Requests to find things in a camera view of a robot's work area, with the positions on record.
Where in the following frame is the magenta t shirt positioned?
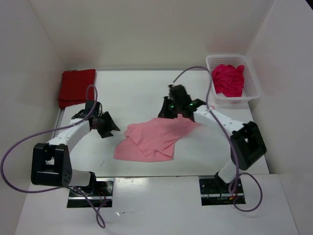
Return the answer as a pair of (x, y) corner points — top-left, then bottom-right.
(212, 64), (245, 97)

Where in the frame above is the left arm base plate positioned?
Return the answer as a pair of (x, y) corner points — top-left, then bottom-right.
(67, 177), (114, 208)

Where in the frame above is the pink t shirt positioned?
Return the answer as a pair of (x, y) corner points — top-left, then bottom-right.
(113, 115), (205, 163)

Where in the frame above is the dark red t shirt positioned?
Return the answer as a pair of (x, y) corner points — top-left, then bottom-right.
(58, 69), (96, 109)

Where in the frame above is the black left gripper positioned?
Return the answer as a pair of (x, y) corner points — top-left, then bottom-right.
(93, 111), (120, 139)

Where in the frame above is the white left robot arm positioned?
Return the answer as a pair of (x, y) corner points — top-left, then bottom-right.
(31, 100), (120, 196)

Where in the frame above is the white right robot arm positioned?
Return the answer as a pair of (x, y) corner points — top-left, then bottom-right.
(158, 85), (267, 192)

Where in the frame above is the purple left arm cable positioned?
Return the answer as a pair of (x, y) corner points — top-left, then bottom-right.
(0, 84), (113, 228)

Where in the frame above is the white plastic laundry basket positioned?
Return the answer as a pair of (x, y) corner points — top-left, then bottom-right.
(205, 54), (261, 105)

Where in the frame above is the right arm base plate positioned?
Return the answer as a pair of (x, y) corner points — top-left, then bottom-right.
(199, 176), (246, 206)

